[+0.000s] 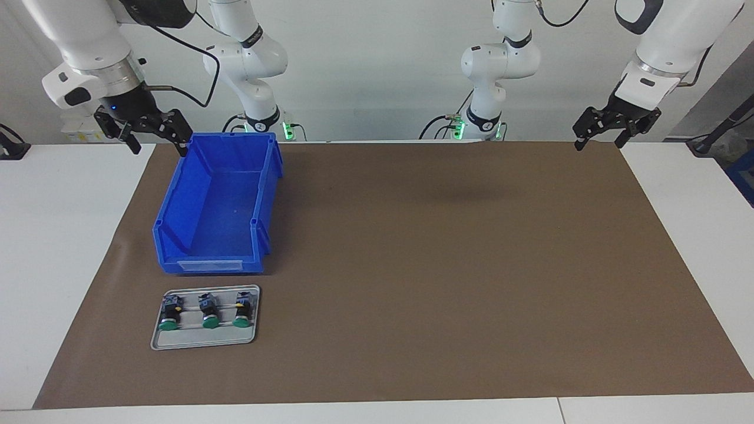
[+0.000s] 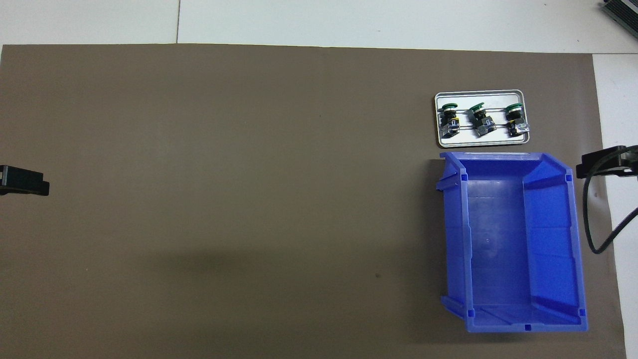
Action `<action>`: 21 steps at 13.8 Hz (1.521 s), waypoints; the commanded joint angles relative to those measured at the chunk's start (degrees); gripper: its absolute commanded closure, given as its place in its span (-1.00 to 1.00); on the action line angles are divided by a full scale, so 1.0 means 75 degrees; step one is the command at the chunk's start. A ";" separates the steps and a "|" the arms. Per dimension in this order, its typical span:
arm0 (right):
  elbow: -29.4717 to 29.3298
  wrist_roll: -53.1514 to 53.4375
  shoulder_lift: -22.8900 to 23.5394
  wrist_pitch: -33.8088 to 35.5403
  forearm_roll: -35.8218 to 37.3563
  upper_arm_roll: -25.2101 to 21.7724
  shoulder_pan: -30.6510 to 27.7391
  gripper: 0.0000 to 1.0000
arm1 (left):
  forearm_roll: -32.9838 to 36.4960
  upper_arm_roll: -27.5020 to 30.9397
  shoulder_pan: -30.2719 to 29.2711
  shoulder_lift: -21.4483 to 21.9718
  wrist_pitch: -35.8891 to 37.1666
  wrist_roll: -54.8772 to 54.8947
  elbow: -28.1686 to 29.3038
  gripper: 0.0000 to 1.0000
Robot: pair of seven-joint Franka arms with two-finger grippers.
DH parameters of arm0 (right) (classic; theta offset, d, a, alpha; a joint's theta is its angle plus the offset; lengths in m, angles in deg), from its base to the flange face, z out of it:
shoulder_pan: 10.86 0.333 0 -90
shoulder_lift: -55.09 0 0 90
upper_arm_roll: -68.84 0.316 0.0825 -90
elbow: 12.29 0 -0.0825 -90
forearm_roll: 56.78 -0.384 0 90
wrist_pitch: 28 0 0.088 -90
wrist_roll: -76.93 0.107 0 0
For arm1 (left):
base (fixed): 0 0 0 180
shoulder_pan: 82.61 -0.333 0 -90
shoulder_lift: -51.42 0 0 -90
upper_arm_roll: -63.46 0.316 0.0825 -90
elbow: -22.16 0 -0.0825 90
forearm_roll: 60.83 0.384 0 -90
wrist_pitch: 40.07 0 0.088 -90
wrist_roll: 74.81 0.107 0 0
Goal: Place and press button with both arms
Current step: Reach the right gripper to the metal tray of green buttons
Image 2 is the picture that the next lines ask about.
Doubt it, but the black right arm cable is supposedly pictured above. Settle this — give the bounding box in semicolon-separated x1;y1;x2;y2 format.
584;145;638;255

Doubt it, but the brown paper mat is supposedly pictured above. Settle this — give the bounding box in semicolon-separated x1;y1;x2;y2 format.
0;44;628;359

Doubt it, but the grey ribbed metal device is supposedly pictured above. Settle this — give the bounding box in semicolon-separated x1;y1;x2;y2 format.
600;0;638;26

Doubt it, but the blue plastic storage bin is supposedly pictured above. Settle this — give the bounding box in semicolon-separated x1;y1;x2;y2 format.
436;151;589;334

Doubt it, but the thin metal rod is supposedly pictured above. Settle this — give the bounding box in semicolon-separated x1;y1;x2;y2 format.
440;125;525;131
439;106;524;112

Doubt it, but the silver metal tray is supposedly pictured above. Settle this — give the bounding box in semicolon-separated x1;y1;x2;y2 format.
434;89;531;149

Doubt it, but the green push button switch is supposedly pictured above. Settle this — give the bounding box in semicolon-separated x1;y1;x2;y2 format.
466;102;495;137
437;102;460;139
504;102;530;139

